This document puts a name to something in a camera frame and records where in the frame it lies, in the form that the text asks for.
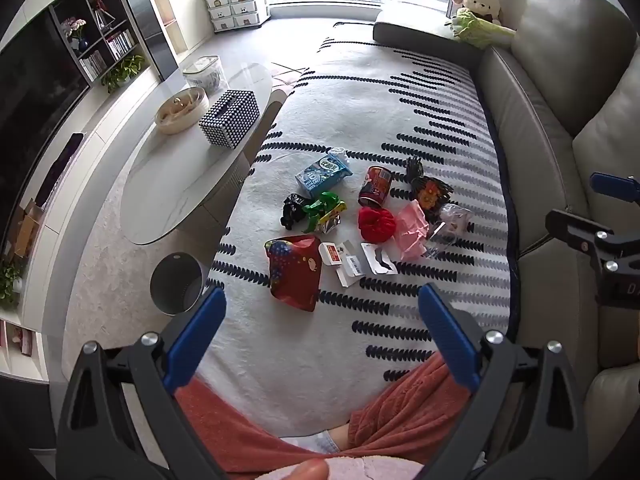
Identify green potted plant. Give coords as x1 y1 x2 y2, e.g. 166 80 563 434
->
101 54 147 94

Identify green wrapper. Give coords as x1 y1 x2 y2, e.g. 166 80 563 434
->
301 191 347 233

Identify clear plastic packaging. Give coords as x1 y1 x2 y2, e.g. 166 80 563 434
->
427 204 473 258

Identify cabbage plush toy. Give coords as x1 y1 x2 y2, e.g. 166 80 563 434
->
447 7 518 51

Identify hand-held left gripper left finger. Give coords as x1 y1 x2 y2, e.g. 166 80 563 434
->
56 285 228 480

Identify blue white packet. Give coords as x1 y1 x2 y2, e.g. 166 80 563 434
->
295 154 353 200

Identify dark grey ottoman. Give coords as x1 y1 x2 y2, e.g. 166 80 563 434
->
372 7 496 52

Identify pink flowers in vase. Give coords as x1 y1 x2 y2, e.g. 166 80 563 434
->
60 17 89 53

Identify white tv cabinet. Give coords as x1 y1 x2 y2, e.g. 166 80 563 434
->
0 67 171 386

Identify grey round bin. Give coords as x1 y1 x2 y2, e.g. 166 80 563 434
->
150 251 213 317

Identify pink fluffy cloth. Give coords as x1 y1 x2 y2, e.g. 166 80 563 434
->
270 454 425 480

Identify sheep plush toy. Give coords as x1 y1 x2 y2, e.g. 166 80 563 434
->
452 0 503 23

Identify black plastic piece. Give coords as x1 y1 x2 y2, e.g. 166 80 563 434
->
404 156 426 186

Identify brown cardboard box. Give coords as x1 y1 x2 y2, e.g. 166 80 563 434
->
9 199 45 262

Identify large red printed bag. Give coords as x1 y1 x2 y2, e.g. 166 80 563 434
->
264 234 323 313

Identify dark speaker bar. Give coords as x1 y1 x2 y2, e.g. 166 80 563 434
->
34 132 84 207

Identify white card with black shape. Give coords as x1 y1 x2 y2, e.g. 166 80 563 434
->
360 241 399 277

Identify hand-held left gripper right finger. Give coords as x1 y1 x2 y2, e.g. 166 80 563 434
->
417 284 591 480

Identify grey leather sofa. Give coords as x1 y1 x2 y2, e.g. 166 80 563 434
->
472 0 640 480

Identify white drawer unit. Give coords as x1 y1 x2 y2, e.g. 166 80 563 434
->
201 0 259 34

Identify small white red box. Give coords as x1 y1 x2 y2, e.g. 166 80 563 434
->
318 241 345 267

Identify yellow silver snack packet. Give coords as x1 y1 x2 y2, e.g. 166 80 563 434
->
315 210 343 236

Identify black television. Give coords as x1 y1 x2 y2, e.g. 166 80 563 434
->
0 10 92 241

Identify person's left hand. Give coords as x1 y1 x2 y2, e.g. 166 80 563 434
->
292 459 331 480

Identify black plastic bag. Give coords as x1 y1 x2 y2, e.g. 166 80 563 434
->
280 192 313 233

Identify beige round tray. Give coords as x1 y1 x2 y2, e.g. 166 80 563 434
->
154 86 208 135

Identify red cloth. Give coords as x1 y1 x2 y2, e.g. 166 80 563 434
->
357 207 397 245

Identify tall dark grey panel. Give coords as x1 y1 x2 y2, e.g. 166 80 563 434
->
112 0 179 81

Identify clear lidded container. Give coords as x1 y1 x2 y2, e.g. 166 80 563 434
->
182 54 230 95

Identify white rug with dark stripes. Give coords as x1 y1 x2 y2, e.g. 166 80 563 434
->
192 35 521 441

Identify white paper tag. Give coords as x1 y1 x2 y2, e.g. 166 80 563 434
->
335 241 366 288

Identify orange black packet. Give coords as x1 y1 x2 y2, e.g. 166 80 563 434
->
412 176 455 211

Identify red printed can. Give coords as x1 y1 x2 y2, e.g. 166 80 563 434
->
357 165 393 208

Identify black white dotted tissue box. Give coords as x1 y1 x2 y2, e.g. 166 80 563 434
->
199 89 261 150

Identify grey oval coffee table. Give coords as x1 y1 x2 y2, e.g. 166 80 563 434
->
120 62 288 246

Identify row of books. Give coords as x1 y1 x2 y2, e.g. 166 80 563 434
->
79 52 109 82
106 30 137 62

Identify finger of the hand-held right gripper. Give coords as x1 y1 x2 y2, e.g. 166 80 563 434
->
590 172 640 201
544 209 640 273

